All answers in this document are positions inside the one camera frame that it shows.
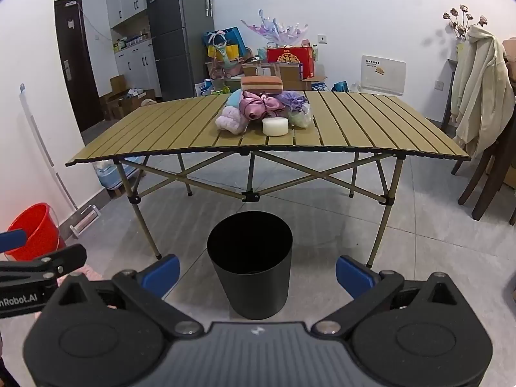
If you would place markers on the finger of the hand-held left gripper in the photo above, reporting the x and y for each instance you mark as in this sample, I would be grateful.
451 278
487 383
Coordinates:
12 241
60 260

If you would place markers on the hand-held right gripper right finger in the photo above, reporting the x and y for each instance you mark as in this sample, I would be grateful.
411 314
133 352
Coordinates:
354 276

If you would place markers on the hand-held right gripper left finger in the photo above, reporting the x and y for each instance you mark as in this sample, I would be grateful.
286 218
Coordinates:
161 275

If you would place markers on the black trash bin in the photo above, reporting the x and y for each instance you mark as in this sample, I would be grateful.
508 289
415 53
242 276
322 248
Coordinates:
250 282

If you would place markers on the white foam cylinder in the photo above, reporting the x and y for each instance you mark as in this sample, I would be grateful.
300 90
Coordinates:
275 126

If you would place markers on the pink satin scrunchie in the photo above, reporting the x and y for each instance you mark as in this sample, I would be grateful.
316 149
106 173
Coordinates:
258 105

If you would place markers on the red plastic bucket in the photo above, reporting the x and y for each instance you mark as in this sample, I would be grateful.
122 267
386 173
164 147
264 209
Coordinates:
36 229

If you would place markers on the pink fuzzy slipper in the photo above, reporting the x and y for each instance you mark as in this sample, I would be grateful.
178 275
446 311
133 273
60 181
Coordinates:
93 273

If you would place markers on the pet water dispenser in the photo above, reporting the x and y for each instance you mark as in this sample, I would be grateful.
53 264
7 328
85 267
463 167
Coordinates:
105 175

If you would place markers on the blue pet bowl stand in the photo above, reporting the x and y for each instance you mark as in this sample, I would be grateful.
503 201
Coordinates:
131 168

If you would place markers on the tan slatted folding table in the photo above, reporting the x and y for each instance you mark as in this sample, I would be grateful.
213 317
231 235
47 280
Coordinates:
342 129

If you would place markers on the dark wooden chair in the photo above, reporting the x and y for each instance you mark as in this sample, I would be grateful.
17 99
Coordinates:
487 193

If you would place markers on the dark brown door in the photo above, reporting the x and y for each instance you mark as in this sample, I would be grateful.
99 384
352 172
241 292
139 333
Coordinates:
74 88

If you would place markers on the clear crinkled plastic bag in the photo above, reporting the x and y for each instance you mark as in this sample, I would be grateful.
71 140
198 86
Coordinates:
300 117

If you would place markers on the open cardboard box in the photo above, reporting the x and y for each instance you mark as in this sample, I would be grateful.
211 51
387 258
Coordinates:
129 107

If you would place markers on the pale pink fluffy cloth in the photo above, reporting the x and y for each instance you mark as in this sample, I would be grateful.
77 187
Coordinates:
229 121

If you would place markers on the silver door lock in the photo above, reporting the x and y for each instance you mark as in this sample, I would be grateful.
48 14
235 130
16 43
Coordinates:
67 70

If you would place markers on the blue printed bag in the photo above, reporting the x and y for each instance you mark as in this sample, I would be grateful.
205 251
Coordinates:
338 86

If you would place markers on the blue and white bag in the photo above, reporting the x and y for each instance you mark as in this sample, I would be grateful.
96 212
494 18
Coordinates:
203 88

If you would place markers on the white panel heater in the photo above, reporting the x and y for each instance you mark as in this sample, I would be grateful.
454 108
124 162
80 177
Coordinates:
383 80

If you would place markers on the white lower cabinet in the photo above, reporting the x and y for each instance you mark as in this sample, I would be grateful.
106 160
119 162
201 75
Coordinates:
137 68

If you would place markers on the large taped cardboard box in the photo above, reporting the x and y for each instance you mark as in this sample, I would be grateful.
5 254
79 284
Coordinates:
290 76

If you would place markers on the dark side table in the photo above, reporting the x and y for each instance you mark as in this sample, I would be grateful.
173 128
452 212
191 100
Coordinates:
449 88

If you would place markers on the pink bag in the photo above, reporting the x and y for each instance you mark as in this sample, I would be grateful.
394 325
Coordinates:
217 71

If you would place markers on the pink and orange sponge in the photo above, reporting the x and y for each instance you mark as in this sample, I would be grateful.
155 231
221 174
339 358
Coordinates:
262 82

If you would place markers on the cream hoodie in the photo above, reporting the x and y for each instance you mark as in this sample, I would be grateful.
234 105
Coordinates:
479 88

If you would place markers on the dark grey refrigerator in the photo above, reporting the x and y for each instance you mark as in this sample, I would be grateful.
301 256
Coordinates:
177 48

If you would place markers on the red gift box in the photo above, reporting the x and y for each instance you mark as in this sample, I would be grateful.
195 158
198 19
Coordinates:
288 58

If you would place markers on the row of small bottles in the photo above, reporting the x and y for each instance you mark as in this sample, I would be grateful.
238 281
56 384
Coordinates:
131 40

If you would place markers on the yellow bag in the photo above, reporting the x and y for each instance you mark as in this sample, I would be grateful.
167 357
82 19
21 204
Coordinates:
232 52

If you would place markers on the yellow vase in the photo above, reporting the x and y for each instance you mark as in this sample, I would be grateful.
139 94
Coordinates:
460 50

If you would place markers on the iridescent bouquet wrapper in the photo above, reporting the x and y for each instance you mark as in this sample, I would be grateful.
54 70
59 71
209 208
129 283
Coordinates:
278 28

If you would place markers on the dried flower bunch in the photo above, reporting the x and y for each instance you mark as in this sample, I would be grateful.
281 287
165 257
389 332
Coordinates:
463 9

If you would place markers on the white wall socket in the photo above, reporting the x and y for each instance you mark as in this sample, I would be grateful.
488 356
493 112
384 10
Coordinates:
322 39

